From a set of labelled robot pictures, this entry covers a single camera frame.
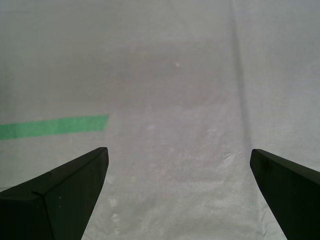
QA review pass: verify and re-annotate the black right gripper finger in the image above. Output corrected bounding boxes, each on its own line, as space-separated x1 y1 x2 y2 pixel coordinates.
250 148 320 240
0 146 110 240

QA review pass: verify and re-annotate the long green tape strip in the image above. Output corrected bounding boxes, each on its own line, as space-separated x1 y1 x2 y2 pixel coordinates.
0 113 110 140

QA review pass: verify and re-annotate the white woven table cloth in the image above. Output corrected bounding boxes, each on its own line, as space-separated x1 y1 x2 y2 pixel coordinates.
0 0 320 240

